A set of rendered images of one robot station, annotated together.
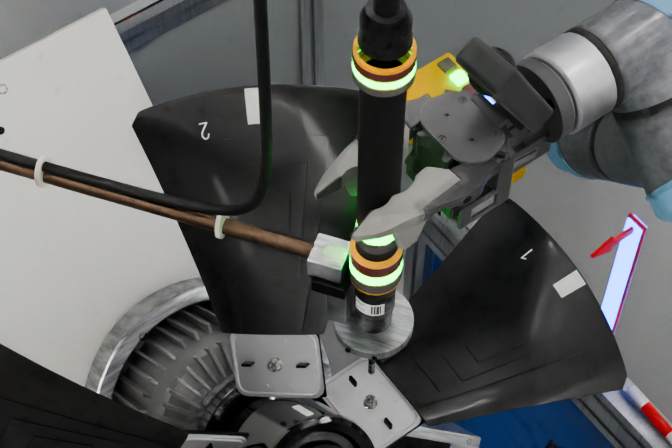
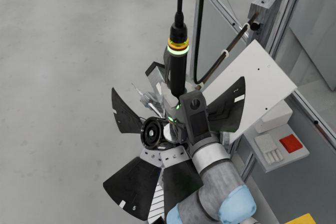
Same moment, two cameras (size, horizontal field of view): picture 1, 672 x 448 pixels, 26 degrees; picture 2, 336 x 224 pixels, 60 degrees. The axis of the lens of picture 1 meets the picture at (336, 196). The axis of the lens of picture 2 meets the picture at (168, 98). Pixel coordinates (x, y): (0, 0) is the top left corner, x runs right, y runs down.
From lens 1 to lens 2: 0.95 m
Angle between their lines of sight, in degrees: 57
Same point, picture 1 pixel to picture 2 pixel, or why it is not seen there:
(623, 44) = (216, 172)
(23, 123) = (261, 74)
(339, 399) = (177, 149)
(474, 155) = (178, 112)
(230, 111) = (239, 93)
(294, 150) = (226, 110)
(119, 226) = not seen: hidden behind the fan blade
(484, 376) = (174, 188)
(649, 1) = (236, 189)
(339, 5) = not seen: outside the picture
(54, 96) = (269, 80)
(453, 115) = not seen: hidden behind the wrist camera
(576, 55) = (212, 152)
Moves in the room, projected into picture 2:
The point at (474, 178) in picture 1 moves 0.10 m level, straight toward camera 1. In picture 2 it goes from (170, 111) to (132, 97)
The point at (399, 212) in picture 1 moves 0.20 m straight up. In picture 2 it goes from (164, 90) to (162, 23)
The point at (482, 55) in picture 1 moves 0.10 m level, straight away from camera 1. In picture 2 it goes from (193, 93) to (240, 108)
